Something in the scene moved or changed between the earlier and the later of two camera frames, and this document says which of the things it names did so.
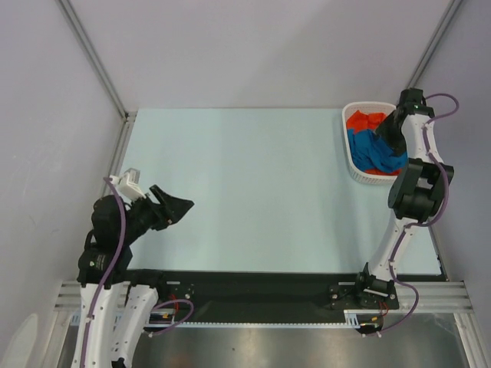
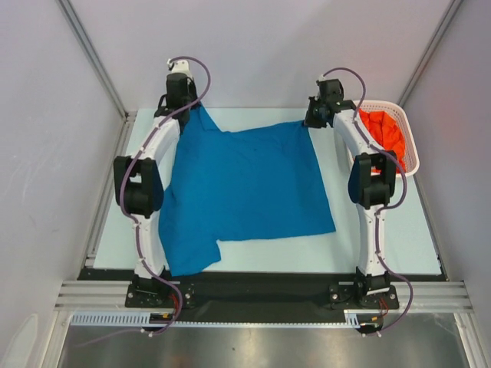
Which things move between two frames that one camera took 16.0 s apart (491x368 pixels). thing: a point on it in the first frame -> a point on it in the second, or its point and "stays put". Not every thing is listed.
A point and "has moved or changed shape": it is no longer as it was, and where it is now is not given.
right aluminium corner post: x=434 y=44 stays put
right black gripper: x=396 y=128 -> x=312 y=116
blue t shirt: x=368 y=152 has moved or changed shape
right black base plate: x=363 y=297 stays put
